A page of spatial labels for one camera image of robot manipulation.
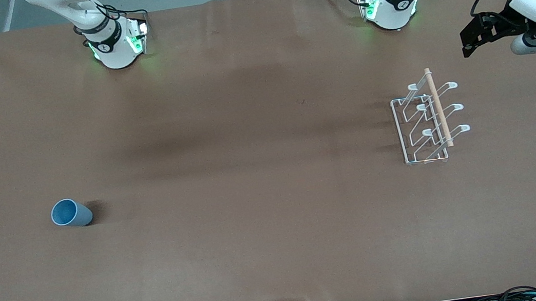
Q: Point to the brown table cover sheet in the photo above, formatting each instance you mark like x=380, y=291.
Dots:
x=250, y=173

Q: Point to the light blue plastic cup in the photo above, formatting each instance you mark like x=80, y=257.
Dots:
x=77, y=217

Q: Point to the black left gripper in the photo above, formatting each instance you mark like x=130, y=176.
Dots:
x=503, y=20

